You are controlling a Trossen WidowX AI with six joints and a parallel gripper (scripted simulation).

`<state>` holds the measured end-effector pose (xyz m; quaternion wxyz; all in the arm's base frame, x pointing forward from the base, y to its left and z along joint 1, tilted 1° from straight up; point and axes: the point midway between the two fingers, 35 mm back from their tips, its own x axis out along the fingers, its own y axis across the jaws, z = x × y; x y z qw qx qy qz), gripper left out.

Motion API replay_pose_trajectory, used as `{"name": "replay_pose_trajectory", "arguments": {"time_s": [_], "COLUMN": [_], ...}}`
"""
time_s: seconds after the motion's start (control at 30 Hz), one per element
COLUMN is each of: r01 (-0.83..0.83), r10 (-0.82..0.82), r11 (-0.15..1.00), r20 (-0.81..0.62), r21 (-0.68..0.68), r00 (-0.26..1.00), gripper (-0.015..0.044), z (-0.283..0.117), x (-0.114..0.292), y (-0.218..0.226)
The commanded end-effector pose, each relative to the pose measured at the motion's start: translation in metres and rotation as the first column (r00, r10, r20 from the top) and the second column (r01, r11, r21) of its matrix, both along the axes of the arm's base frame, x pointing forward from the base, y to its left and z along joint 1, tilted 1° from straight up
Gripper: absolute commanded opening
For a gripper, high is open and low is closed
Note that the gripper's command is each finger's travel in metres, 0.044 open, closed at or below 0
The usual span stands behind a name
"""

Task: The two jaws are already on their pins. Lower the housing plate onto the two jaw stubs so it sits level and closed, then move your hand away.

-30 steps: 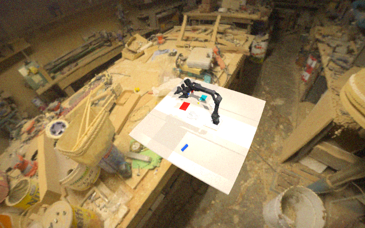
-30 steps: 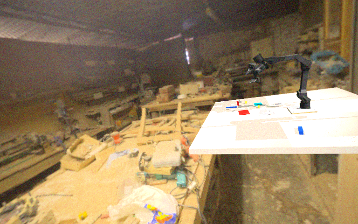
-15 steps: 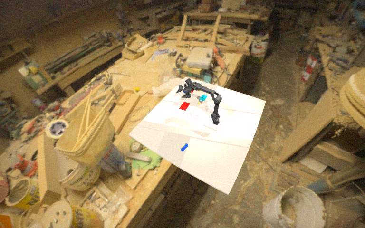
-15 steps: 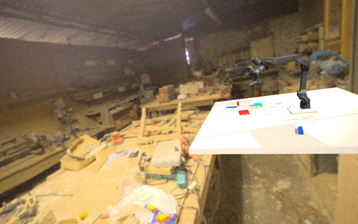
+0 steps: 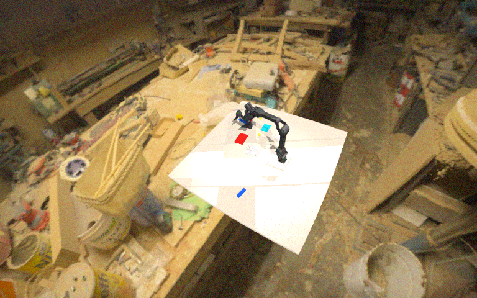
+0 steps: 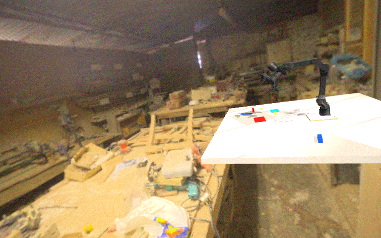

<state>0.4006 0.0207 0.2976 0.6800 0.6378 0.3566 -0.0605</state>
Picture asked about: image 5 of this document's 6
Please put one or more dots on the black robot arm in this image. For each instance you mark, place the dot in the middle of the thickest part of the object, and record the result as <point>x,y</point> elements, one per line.
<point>258,112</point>

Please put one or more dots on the small blue block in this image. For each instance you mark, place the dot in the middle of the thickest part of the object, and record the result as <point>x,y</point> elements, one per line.
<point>241,192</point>

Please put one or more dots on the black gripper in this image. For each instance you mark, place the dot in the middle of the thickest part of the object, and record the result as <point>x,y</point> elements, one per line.
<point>246,118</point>

